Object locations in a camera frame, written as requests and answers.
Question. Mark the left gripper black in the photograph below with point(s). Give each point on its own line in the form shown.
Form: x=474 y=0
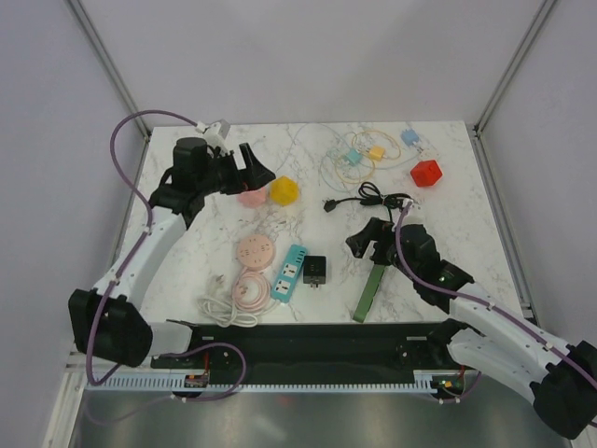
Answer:
x=256 y=174

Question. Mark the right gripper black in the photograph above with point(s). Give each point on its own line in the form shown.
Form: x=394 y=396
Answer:
x=377 y=230

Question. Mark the pink cube power socket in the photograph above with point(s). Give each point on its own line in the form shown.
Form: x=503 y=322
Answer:
x=253 y=198

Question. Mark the yellow cube power socket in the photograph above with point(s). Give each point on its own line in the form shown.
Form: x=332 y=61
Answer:
x=284 y=191

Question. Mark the black cube power socket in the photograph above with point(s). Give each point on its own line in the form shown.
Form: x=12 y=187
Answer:
x=314 y=271

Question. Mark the green power strip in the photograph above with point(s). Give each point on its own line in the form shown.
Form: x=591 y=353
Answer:
x=368 y=294

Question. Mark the teal power strip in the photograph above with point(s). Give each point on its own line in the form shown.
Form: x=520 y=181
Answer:
x=286 y=280

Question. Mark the teal charger plug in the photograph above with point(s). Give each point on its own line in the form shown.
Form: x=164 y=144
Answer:
x=353 y=157

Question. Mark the yellow charger plug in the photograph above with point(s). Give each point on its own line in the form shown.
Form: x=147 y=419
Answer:
x=376 y=153

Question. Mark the red cube power socket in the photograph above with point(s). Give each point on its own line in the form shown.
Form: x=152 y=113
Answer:
x=426 y=173

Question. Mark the white adapter plug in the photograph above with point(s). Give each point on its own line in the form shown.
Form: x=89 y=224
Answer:
x=427 y=153

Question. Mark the blue charger plug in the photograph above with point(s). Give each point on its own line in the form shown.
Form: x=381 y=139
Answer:
x=410 y=137

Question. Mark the pink round power strip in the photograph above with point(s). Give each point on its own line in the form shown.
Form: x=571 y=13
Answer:
x=255 y=252

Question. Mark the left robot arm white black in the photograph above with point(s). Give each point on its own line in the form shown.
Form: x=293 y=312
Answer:
x=106 y=319

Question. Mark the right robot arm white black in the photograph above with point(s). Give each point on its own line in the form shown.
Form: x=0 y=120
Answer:
x=556 y=377

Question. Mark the white slotted cable duct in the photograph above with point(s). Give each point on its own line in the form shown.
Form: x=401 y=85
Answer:
x=417 y=382

